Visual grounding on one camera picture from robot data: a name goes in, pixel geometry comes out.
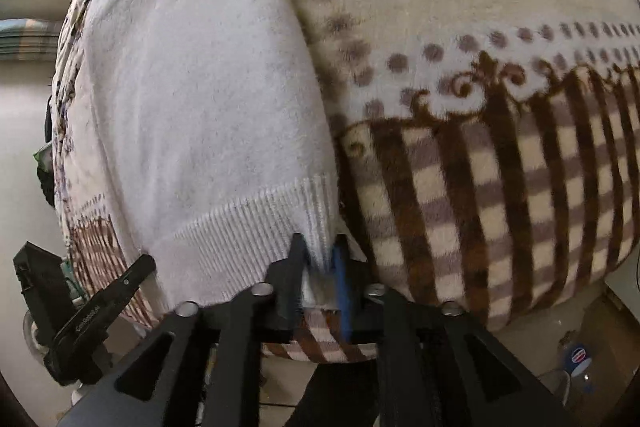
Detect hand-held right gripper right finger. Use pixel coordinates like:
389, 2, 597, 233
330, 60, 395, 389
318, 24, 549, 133
331, 234, 576, 427

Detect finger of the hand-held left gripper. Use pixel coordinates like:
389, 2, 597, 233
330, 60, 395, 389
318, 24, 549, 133
52, 254, 157, 348

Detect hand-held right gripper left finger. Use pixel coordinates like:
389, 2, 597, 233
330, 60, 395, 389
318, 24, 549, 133
60, 233, 308, 427

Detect white knit sweater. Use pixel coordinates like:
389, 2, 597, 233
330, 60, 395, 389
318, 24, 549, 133
80, 0, 346, 313

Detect person's legs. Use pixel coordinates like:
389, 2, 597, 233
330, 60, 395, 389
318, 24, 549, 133
282, 354, 383, 427

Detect floral checked blanket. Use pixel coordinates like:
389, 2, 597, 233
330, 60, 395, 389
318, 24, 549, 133
50, 0, 640, 365

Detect bottle with red-blue label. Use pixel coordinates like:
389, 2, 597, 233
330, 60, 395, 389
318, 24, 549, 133
561, 342, 597, 379

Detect grey-blue curtain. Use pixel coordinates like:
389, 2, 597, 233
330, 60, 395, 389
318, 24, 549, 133
0, 19, 63, 58

